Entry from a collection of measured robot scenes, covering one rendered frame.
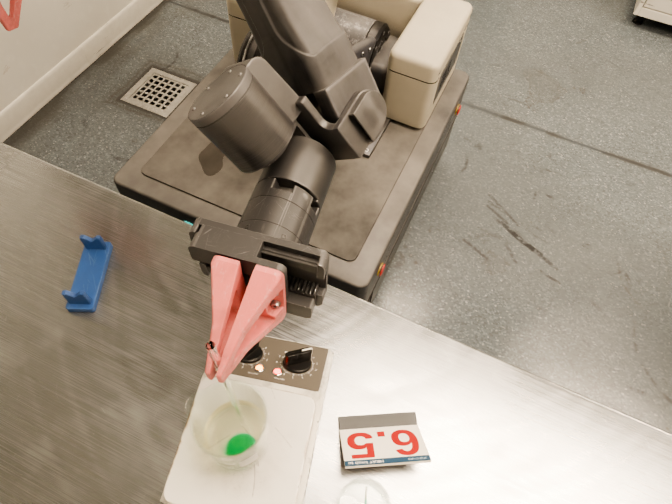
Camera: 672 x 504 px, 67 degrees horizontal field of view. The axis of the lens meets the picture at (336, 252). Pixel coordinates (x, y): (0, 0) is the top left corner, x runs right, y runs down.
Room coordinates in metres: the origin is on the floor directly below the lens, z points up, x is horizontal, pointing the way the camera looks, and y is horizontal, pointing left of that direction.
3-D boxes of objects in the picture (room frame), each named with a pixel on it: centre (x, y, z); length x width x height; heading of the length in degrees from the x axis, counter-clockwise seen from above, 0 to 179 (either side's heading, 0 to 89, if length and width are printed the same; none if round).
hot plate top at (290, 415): (0.09, 0.07, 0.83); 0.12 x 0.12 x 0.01; 84
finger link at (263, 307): (0.15, 0.07, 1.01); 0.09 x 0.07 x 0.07; 170
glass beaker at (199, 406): (0.10, 0.08, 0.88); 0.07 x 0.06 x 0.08; 77
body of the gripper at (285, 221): (0.22, 0.05, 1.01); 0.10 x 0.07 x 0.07; 80
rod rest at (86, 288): (0.29, 0.31, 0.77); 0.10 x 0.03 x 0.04; 5
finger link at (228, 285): (0.15, 0.05, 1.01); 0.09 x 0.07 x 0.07; 169
